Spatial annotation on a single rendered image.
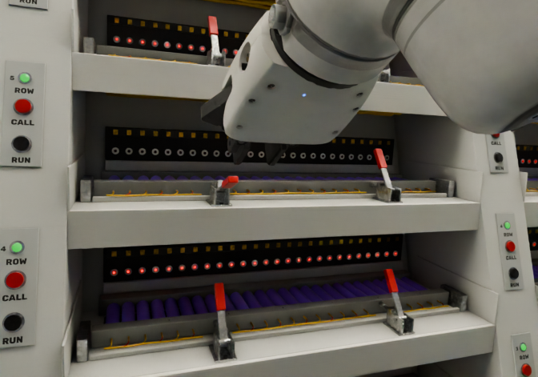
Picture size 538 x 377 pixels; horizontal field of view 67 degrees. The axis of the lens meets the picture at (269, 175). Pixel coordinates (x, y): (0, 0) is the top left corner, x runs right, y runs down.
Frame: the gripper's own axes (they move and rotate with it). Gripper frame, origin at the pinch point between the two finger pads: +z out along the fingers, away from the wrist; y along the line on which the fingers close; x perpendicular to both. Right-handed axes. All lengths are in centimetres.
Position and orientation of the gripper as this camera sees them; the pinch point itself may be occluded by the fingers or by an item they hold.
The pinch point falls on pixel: (258, 143)
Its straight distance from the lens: 40.4
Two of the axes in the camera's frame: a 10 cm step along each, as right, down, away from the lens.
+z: -3.2, 3.9, 8.7
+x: -1.2, -9.2, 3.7
